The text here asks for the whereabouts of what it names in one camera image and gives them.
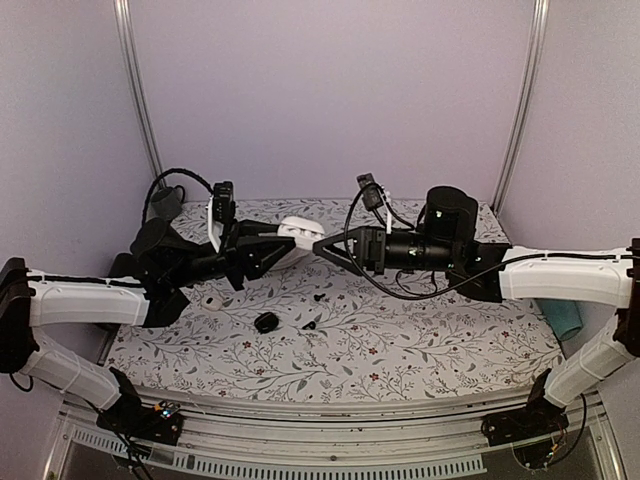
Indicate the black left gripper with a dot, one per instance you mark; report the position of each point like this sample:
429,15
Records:
245,248

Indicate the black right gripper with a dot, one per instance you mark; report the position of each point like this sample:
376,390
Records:
369,241

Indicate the white oval earbud case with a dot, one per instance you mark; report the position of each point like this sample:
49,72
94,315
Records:
305,232

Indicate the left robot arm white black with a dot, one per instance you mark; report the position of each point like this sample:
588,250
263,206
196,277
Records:
146,292

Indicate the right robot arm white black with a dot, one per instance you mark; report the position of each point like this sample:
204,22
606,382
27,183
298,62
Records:
444,240

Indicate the white earbud case small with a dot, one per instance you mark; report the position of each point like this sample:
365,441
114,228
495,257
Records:
212,303

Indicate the black open earbud case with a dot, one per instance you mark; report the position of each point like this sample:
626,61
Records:
266,322

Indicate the grey swirl ceramic plate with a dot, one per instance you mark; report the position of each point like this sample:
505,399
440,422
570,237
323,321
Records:
290,259

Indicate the grey mug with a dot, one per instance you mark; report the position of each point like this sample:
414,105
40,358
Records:
167,202

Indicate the teal cup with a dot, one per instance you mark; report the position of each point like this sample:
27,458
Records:
563,316

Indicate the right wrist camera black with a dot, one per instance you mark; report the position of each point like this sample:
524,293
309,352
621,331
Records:
375,201

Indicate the aluminium front rail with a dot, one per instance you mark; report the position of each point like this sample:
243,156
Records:
418,439

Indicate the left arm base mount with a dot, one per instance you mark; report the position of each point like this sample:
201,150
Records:
161,423

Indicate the left aluminium frame post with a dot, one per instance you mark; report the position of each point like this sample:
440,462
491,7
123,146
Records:
124,25

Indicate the aluminium frame post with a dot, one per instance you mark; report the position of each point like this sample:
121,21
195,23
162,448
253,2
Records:
532,62
124,25

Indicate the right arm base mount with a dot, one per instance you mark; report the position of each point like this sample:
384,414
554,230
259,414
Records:
538,417

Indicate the right aluminium frame post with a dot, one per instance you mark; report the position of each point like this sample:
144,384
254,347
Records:
532,62

